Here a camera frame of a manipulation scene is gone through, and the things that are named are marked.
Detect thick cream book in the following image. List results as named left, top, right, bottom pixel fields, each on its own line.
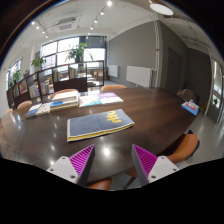
left=51, top=90, right=80, bottom=103

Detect blue box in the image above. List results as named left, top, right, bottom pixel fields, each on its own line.
left=180, top=99, right=201, bottom=117

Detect large potted plant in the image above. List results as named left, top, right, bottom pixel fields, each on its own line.
left=66, top=42, right=90, bottom=63

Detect dark open shelf unit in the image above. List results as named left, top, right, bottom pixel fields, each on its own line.
left=6, top=60, right=105, bottom=110

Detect brown bag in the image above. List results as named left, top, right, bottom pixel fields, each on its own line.
left=176, top=87, right=196, bottom=103

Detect grey towel with yellow print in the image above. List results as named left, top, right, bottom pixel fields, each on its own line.
left=66, top=108, right=135, bottom=143

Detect white cover book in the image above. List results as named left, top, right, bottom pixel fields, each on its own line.
left=34, top=102, right=52, bottom=117

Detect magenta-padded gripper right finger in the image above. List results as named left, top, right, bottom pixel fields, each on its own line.
left=131, top=143, right=180, bottom=187

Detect ceiling air conditioner unit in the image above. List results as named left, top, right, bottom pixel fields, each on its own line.
left=54, top=16, right=80, bottom=33

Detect large white wall radiator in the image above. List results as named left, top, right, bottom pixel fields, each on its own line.
left=125, top=65, right=153, bottom=89

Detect purple cover book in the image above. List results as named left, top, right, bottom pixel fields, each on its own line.
left=97, top=91, right=125, bottom=106

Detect colourful illustrated book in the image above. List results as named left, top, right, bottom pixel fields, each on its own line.
left=78, top=94, right=103, bottom=109

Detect blue cover book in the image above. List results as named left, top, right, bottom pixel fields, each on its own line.
left=25, top=102, right=43, bottom=119

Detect dark grey door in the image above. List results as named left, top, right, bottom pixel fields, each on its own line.
left=166, top=46, right=185, bottom=95

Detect white wall pipe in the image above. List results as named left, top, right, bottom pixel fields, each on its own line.
left=153, top=19, right=164, bottom=89

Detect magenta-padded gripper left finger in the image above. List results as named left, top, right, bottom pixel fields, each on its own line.
left=46, top=143, right=96, bottom=188

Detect small white wall radiator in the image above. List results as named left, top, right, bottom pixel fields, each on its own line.
left=107, top=64, right=120, bottom=79

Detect round ceiling lamp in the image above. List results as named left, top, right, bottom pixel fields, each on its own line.
left=148, top=2, right=175, bottom=17

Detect ceiling spotlights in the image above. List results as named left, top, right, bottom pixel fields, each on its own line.
left=30, top=0, right=115, bottom=40

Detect small potted plant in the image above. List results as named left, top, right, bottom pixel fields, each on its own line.
left=30, top=56, right=47, bottom=68
left=11, top=69, right=23, bottom=85

